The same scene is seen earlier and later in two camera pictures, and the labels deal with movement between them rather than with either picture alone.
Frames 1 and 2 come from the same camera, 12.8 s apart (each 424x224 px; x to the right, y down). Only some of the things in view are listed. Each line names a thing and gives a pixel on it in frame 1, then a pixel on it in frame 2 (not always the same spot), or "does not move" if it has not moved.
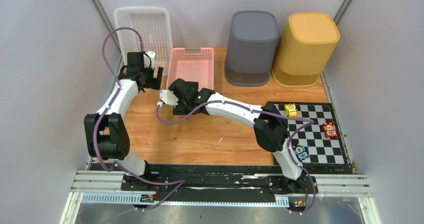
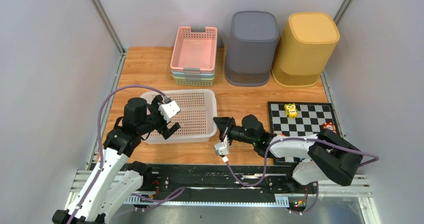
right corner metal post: [346, 2] does not move
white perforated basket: [154, 25] → [197, 119]
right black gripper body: [180, 109] → [237, 133]
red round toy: [330, 130] does not move
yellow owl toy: [290, 110] does not move
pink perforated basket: [193, 64] → [194, 49]
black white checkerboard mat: [322, 136] does not move
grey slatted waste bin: [249, 53] does not move
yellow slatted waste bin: [304, 49] does not move
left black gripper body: [147, 72] → [155, 119]
